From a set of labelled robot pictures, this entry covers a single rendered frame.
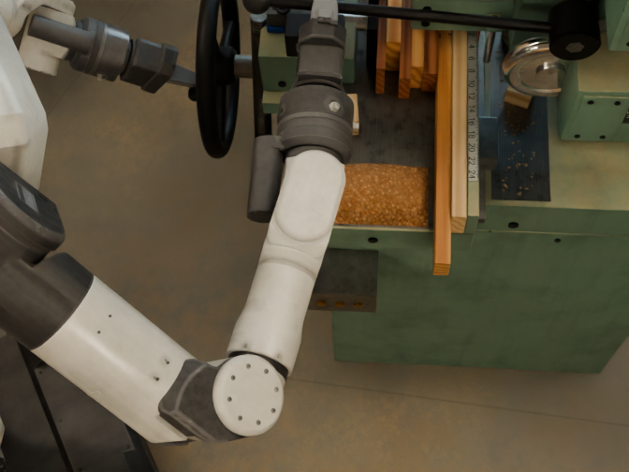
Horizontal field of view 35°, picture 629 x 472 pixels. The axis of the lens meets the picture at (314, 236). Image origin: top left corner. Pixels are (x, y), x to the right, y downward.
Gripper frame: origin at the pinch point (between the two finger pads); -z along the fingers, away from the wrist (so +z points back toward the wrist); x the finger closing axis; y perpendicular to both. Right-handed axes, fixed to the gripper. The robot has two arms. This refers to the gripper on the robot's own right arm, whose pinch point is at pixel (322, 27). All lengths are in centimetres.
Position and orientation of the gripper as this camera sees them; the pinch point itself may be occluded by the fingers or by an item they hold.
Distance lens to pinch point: 125.7
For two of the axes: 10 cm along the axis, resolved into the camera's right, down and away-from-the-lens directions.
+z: -0.6, 9.1, -4.0
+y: 10.0, 0.8, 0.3
